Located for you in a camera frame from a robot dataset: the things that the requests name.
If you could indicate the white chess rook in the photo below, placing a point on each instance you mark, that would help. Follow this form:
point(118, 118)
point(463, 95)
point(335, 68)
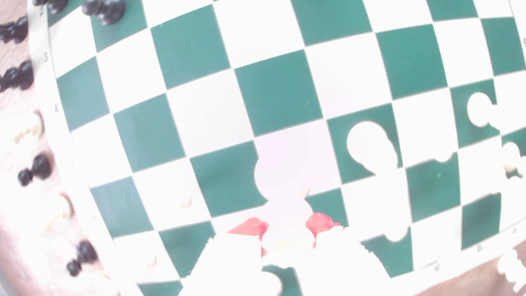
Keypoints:
point(270, 284)

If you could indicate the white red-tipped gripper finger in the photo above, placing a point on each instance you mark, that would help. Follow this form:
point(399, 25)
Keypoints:
point(230, 255)
point(341, 263)

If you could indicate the black chess knight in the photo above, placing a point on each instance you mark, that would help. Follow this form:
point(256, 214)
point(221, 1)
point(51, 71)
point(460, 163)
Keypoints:
point(16, 29)
point(20, 76)

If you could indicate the green and white chess mat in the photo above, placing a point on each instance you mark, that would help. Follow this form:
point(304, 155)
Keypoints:
point(279, 90)

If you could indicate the white chess pawn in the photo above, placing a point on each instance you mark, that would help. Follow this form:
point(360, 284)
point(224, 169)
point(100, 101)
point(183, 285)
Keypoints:
point(57, 210)
point(511, 154)
point(31, 127)
point(152, 260)
point(478, 109)

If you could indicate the white chess bishop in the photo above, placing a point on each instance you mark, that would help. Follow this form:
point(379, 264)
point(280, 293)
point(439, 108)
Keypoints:
point(365, 142)

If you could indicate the white chess knight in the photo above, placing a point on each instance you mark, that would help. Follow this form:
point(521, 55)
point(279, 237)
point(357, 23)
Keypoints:
point(509, 267)

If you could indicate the black chess pawn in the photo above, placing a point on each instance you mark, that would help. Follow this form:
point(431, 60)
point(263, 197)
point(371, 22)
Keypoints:
point(109, 9)
point(41, 165)
point(55, 4)

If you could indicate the white chess queen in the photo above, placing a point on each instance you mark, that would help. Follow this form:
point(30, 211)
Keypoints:
point(283, 205)

